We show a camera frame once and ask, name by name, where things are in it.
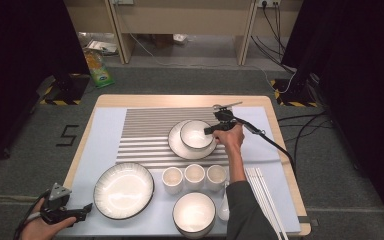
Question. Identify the white paper clutter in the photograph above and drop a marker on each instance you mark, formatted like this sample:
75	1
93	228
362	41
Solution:
96	45

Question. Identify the white ceramic cup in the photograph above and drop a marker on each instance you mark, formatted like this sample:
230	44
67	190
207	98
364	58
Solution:
216	175
172	176
195	173

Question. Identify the grey tape piece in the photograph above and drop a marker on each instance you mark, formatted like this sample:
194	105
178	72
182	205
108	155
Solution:
303	220

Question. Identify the person's left hand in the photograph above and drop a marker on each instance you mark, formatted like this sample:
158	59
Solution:
38	230

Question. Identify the person's right hand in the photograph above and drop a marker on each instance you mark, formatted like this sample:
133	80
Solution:
233	138

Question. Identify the white crumpled object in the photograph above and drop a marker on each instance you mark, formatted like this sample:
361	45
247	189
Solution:
180	38

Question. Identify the light blue table mat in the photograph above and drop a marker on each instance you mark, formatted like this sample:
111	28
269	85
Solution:
106	133

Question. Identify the white wall socket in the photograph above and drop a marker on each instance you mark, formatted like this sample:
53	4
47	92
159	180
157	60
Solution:
268	2

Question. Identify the white bowl black rim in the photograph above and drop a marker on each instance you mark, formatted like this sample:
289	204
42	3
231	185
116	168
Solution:
194	236
194	211
193	135

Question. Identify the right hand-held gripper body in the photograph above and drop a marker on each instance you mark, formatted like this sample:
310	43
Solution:
226	118

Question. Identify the row of white chopsticks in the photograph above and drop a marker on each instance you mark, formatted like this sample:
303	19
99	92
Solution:
267	200

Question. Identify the striped placemat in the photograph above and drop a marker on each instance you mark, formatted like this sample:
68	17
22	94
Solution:
146	133

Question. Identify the green snack bag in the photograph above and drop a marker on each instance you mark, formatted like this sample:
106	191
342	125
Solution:
99	71

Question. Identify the white plate black rim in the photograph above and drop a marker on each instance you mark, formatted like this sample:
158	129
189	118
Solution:
123	191
180	148

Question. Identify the black stand base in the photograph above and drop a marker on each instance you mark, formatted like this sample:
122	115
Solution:
291	88
68	88

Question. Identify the black curtain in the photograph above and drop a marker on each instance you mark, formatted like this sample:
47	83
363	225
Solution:
20	66
363	100

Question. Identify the white ceramic spoon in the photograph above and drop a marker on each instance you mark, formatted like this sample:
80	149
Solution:
223	210

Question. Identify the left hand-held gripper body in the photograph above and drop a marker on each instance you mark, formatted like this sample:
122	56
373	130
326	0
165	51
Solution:
58	210

